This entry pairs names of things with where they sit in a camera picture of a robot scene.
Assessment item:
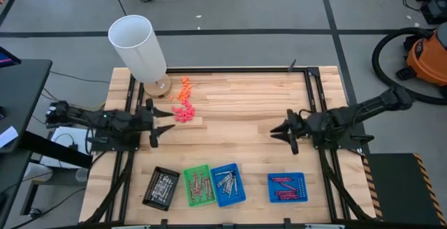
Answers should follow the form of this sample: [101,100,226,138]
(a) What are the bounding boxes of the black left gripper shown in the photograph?
[131,98,176,149]

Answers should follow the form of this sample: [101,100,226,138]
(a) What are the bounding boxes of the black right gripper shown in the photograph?
[270,109,317,156]

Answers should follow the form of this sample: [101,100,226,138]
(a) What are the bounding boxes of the blue slotted plastic basket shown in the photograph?
[267,172,309,204]
[210,162,247,208]

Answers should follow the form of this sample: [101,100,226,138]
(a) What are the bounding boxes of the pink foam earplug pile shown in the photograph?
[171,100,196,124]

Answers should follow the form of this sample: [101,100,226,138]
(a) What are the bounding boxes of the orange foam earplug pile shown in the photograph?
[170,76,193,101]

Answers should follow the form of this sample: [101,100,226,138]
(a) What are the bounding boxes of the green slotted plastic basket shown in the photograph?
[182,163,217,208]

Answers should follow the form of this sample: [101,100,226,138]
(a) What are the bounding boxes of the white lamp with wooden base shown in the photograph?
[108,15,173,99]

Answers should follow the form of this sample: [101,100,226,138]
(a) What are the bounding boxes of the black slotted plastic basket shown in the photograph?
[142,166,181,212]

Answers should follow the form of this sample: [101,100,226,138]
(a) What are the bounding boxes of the clear plastic cup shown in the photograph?
[75,168,89,183]

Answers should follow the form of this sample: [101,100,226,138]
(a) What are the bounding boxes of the white flat box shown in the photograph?
[39,126,96,170]

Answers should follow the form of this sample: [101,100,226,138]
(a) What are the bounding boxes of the black power adapter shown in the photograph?
[46,120,71,129]

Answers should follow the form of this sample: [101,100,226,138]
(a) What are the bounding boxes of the black desk beam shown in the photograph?
[19,131,94,169]

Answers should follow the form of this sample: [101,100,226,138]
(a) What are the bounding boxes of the orange shop vacuum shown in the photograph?
[371,27,447,105]
[396,22,447,99]

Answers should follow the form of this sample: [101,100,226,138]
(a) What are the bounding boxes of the black platform with hazard stripes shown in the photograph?
[361,152,447,227]

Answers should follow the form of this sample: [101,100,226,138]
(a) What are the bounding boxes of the black desk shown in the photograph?
[0,59,53,155]

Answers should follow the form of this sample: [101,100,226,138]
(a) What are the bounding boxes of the white paper sheet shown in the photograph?
[0,126,19,149]

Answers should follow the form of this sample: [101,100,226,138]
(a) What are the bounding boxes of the laptop screen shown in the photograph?
[0,46,22,68]

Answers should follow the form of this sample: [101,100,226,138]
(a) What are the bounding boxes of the black aluminium table frame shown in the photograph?
[79,66,378,229]

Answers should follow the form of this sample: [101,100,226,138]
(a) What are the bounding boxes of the black floor cable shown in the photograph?
[48,70,111,84]

